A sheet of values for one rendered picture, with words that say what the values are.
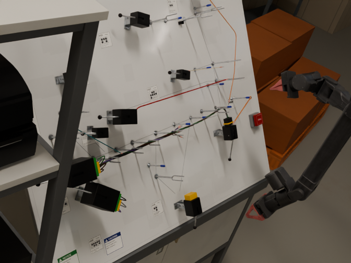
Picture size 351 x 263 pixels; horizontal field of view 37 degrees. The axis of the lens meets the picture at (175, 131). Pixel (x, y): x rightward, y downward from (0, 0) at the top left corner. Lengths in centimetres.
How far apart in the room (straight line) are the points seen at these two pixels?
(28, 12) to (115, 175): 93
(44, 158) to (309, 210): 281
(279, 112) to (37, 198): 251
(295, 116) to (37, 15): 309
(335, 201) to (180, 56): 233
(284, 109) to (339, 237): 98
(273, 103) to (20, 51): 261
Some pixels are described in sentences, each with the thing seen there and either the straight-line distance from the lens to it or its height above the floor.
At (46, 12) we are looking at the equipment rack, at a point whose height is 185.
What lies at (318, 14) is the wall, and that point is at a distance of 712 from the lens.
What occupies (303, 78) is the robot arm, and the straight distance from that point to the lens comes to 188.
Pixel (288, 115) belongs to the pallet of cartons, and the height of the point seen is 45.
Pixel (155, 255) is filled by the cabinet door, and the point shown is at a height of 68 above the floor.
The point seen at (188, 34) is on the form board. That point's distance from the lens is 206.
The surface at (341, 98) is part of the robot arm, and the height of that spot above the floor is 150.
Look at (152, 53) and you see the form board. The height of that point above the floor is 140.
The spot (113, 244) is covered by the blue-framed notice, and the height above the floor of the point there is 92.
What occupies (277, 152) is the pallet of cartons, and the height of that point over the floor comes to 14.
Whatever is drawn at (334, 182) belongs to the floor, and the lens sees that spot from 424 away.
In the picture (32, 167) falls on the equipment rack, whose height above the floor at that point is 146.
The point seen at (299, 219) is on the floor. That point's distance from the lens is 371.
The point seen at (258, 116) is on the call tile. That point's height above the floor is 113.
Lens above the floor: 227
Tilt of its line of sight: 34 degrees down
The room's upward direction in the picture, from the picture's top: 18 degrees clockwise
